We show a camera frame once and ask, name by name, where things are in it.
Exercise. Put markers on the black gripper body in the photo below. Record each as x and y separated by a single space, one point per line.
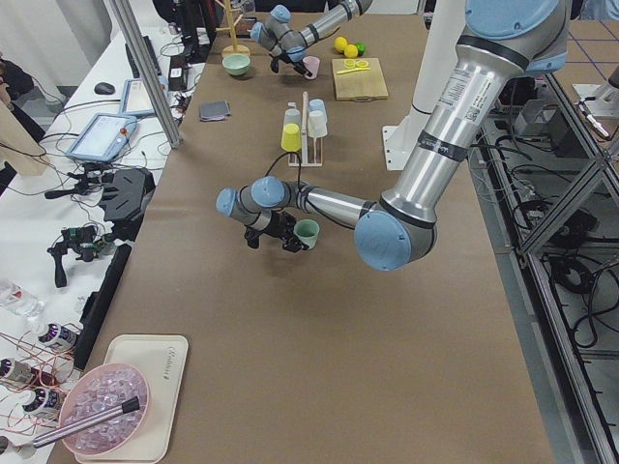
291 58
279 224

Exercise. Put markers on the pink plastic cup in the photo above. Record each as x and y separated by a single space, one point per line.
312 64

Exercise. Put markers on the green plastic cup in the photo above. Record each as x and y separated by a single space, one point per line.
307 231

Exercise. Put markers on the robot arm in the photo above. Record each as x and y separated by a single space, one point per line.
284 44
489 43

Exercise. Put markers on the blue plastic cup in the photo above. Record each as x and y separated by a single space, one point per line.
317 105

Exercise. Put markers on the grey plastic cup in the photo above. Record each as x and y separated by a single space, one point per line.
292 120

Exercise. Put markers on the white plastic cup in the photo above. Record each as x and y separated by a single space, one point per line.
317 124

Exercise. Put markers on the yellow plastic cup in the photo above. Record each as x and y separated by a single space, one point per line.
291 140

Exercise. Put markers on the light green bowl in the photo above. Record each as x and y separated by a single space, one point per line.
236 64

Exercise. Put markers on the wooden mug tree stand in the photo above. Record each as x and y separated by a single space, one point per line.
232 15

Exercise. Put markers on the whole yellow lemon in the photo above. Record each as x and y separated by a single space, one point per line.
351 51
340 44

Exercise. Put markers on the yellow plastic knife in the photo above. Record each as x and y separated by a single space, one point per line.
342 72

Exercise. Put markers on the wooden cutting board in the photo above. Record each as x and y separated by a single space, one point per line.
360 86

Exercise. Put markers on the grey folded cloth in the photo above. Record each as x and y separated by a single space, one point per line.
214 111

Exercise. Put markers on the teach pendant tablet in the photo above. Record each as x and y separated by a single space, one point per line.
135 100
103 138

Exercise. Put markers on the pink bowl with ice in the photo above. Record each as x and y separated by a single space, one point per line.
103 388

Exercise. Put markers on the white wire cup rack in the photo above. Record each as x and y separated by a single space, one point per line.
311 153

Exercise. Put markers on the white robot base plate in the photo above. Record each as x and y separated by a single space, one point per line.
400 140

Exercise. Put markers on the aluminium frame post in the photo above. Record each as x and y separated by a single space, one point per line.
129 27

